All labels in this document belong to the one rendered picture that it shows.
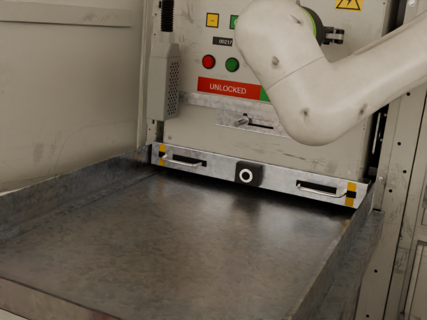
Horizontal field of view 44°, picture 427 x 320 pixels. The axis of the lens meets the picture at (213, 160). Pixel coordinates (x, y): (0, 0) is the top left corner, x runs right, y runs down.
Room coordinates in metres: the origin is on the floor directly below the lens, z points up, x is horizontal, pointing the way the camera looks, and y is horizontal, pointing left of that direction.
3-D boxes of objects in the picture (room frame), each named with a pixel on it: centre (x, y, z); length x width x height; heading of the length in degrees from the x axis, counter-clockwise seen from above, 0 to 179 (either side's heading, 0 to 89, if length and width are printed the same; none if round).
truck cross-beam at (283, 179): (1.23, -0.10, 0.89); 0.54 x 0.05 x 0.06; 67
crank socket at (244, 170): (1.20, -0.08, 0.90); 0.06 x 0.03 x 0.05; 67
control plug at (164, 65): (1.24, 0.13, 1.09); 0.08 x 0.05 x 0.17; 157
